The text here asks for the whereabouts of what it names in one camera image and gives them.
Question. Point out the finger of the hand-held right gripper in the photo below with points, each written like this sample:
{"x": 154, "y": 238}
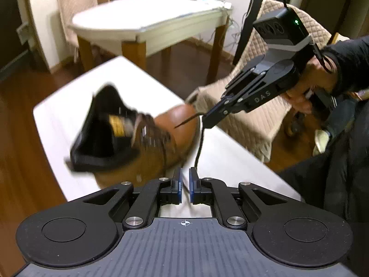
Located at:
{"x": 214, "y": 118}
{"x": 245, "y": 79}

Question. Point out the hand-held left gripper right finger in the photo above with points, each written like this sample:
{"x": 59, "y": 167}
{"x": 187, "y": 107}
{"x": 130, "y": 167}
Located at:
{"x": 192, "y": 187}

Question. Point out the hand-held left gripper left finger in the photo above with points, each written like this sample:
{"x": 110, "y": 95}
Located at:
{"x": 178, "y": 187}

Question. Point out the brown shoelace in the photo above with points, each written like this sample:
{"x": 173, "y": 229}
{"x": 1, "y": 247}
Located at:
{"x": 199, "y": 147}

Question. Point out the tan leather boot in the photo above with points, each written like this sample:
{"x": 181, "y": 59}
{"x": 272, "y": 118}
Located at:
{"x": 184, "y": 138}

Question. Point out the person's right forearm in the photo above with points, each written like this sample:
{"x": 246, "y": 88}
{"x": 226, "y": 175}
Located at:
{"x": 351, "y": 60}

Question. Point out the person's right hand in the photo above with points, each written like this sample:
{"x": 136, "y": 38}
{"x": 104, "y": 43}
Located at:
{"x": 314, "y": 75}

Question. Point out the black tall cabinet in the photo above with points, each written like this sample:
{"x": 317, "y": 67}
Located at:
{"x": 250, "y": 20}

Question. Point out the beige quilted chair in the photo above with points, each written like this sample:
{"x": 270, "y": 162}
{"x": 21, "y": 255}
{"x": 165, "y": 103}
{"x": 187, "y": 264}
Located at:
{"x": 76, "y": 8}
{"x": 253, "y": 127}

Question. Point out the white slipper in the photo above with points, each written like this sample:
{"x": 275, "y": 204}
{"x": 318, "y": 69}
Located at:
{"x": 321, "y": 141}

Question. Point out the person's leg in jeans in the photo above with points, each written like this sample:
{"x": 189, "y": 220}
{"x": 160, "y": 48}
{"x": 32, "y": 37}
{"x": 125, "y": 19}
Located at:
{"x": 340, "y": 118}

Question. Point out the glass-topped dining table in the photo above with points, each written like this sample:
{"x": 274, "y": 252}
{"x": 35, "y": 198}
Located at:
{"x": 150, "y": 20}

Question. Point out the person's black jacket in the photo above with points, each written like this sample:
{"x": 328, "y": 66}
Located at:
{"x": 340, "y": 193}

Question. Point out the dark wooden door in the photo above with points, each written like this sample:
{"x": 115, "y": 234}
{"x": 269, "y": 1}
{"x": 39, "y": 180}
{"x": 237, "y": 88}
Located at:
{"x": 8, "y": 20}

